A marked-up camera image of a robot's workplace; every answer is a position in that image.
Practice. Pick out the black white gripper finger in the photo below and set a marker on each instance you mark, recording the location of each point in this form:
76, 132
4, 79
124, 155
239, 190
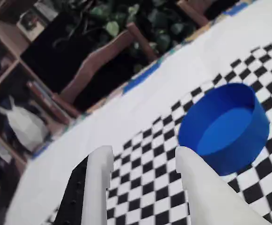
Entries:
96, 187

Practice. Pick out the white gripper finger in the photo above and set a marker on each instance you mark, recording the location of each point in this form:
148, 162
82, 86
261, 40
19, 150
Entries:
203, 192

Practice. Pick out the blue round box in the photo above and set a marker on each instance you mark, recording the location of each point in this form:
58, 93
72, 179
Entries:
231, 140

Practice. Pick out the black white checkerboard mat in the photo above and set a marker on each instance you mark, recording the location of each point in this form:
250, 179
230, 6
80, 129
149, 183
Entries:
145, 164

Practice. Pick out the blue tape strip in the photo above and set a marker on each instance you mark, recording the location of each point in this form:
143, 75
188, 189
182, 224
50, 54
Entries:
39, 152
238, 8
142, 75

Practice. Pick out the red spine books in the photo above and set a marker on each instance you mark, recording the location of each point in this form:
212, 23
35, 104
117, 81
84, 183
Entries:
42, 93

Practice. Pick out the brown wooden chair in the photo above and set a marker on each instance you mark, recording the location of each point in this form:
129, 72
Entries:
193, 12
98, 56

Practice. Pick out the green leafy plant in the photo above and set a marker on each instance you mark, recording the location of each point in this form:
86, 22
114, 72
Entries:
112, 28

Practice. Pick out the wooden bookshelf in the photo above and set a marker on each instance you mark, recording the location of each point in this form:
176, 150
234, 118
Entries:
9, 42

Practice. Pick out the upright illustrated books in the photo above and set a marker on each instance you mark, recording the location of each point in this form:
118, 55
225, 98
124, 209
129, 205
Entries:
32, 21

